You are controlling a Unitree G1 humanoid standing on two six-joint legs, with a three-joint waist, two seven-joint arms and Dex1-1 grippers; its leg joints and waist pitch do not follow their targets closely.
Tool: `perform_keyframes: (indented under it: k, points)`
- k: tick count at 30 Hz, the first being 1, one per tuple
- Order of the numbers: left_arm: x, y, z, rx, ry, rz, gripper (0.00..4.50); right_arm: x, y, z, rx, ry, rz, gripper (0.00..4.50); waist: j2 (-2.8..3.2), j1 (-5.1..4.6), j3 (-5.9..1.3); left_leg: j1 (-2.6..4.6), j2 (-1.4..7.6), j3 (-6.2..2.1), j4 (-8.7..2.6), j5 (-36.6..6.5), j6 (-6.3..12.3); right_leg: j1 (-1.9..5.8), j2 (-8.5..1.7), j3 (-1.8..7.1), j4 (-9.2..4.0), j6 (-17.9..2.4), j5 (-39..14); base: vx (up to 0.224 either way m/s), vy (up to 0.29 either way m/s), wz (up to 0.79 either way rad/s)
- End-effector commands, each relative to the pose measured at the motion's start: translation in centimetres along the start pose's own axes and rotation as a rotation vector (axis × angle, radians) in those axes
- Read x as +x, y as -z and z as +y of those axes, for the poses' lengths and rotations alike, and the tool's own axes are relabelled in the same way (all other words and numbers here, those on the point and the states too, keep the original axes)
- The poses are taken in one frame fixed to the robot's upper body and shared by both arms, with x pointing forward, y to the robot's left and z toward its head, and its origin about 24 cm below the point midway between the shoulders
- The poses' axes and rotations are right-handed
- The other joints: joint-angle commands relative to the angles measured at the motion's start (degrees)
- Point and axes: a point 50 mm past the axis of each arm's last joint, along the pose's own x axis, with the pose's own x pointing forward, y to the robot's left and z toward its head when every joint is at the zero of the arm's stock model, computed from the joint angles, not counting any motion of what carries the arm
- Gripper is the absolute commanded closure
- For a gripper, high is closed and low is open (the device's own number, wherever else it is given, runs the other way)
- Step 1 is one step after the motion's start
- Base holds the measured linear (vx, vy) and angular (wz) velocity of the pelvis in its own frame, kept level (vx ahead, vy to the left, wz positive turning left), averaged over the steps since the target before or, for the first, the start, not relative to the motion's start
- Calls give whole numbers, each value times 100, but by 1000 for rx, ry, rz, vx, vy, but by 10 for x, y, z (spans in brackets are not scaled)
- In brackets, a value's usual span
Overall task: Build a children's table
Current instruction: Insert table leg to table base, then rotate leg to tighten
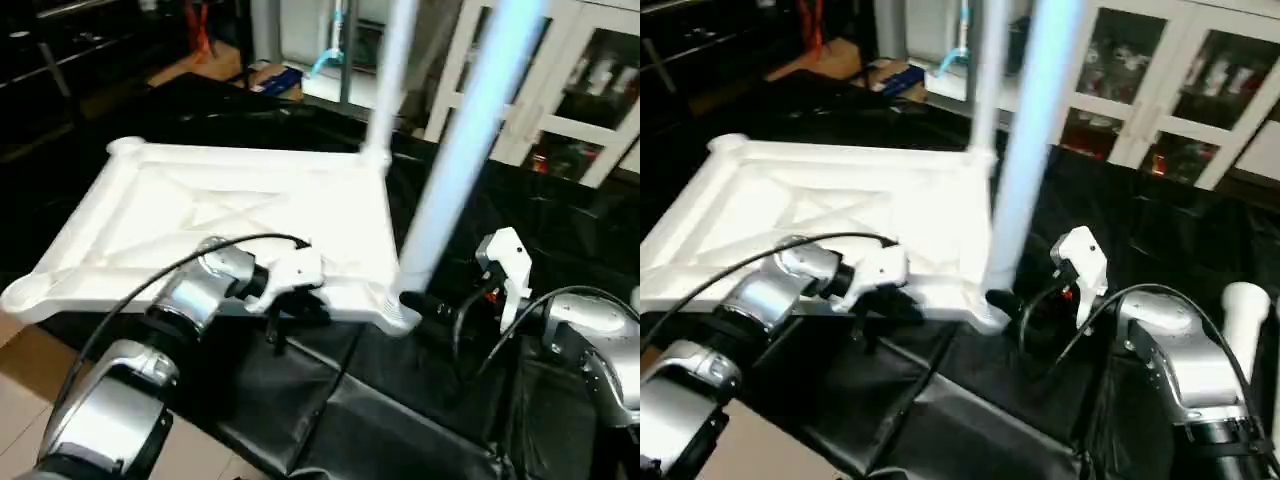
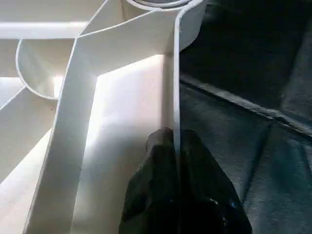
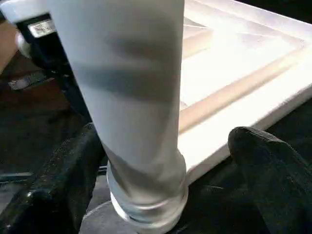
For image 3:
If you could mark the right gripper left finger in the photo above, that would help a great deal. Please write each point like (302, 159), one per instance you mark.
(53, 185)

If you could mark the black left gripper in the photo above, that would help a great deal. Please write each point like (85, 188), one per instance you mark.
(53, 63)

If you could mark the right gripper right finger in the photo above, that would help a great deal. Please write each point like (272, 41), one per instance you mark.
(278, 185)

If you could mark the white plastic table leg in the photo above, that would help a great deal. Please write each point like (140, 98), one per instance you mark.
(131, 97)

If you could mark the white plastic table top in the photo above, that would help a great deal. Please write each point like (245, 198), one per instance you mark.
(243, 68)

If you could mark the black work mat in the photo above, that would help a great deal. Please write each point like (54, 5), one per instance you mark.
(34, 141)

